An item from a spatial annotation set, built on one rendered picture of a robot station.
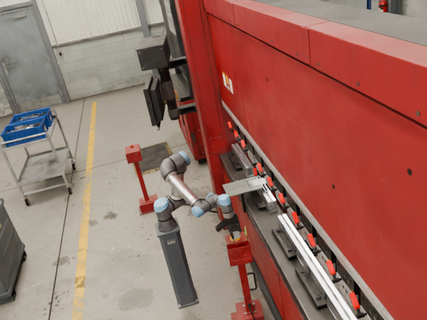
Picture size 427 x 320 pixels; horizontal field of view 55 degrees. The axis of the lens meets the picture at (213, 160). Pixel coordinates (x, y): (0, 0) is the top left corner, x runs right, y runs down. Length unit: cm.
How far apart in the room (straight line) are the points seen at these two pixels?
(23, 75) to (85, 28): 172
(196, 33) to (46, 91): 697
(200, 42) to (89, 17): 642
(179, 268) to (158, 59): 176
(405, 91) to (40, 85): 942
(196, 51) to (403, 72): 262
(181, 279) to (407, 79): 271
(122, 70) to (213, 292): 712
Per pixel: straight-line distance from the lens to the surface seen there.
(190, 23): 350
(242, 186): 307
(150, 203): 484
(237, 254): 285
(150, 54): 367
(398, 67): 110
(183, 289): 353
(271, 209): 295
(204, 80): 361
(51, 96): 1016
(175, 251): 327
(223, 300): 362
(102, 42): 985
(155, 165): 589
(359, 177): 145
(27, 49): 999
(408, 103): 109
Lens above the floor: 260
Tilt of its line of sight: 27 degrees down
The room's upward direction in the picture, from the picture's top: 11 degrees counter-clockwise
